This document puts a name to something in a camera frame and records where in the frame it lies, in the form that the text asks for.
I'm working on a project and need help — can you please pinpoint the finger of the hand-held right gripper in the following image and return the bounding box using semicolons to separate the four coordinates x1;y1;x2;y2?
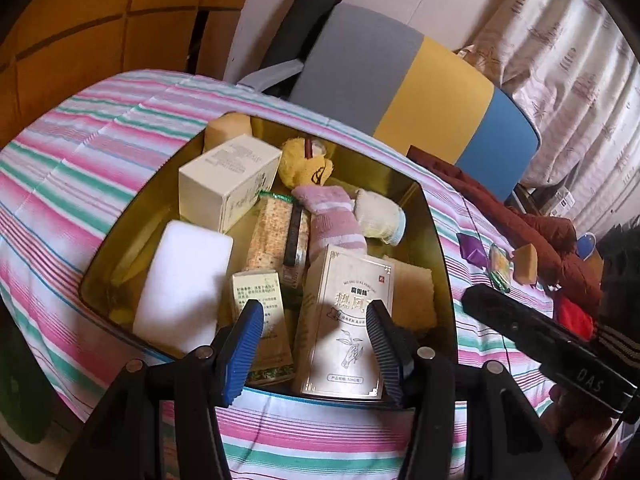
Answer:
460;284;597;362

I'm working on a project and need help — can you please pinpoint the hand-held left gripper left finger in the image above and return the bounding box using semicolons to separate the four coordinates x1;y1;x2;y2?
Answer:
57;300;266;480

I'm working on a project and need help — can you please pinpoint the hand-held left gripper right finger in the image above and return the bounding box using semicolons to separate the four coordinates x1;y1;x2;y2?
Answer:
365;301;573;480

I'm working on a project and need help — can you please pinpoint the large cream box gold print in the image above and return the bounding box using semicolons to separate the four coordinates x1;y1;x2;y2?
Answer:
291;244;401;401

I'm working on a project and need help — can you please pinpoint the yellow sponge block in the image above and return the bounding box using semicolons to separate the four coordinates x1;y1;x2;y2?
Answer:
382;255;437;333
511;242;540;285

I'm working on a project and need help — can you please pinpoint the small cream box green print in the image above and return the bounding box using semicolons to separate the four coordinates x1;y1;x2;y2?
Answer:
230;270;296;386

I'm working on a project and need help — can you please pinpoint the white foam sponge block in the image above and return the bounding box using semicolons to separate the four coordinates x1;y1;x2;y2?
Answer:
132;220;235;356

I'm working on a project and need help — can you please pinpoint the cracker packet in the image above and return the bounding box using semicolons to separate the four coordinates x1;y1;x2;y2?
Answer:
245;191;296;273

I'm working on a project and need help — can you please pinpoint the dark brown bar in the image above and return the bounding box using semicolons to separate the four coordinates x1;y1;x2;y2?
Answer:
282;207;311;267

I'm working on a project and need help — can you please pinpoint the white sock blue cuff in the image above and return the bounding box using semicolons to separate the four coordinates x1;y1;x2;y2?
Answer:
354;189;407;247

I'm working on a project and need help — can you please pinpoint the pink striped sock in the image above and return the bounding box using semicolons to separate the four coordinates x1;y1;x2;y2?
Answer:
291;185;368;263

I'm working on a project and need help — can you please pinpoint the gold metal tin container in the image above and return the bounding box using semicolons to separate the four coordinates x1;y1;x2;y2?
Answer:
80;112;457;403

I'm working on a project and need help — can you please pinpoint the white cardboard box black text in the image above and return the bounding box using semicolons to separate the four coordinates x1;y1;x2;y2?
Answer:
178;133;284;234

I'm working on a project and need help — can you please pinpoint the yellow plush toy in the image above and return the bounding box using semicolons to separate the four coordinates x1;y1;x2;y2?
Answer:
278;135;346;191

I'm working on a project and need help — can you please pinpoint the tan sponge block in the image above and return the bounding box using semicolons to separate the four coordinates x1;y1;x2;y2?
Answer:
204;112;253;153

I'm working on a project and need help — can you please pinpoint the person's right forearm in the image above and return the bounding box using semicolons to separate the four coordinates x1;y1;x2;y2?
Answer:
592;222;640;368

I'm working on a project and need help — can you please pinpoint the green clear candy packet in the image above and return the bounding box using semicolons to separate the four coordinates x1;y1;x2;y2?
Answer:
487;242;513;292

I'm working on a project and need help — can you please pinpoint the red cloth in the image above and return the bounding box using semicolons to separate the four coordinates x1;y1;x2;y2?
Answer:
555;295;597;342

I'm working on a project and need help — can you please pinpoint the purple foil packet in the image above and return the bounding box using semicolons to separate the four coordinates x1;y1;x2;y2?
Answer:
456;232;487;266

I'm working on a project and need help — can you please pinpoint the blue cup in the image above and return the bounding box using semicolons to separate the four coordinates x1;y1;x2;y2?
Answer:
575;231;598;261

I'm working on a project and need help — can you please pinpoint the red-brown jacket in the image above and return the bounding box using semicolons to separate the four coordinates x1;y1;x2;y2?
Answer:
407;145;606;321

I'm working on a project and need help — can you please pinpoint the small white carton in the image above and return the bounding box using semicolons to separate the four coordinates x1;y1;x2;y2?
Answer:
542;185;576;216

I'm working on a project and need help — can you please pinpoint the patterned beige curtain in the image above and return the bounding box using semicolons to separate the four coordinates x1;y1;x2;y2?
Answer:
452;0;640;236

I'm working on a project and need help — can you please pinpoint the pink green striped tablecloth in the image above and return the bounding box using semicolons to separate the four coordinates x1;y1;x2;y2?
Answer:
0;70;591;480

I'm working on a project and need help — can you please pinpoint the grey yellow blue chair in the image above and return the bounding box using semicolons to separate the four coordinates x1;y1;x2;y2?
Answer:
236;2;542;203

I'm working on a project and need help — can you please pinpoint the black rolled mat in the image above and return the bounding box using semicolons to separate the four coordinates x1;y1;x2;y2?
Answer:
262;0;348;98

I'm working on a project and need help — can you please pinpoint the orange wooden wardrobe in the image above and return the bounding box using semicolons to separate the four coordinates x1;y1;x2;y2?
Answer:
0;0;263;148

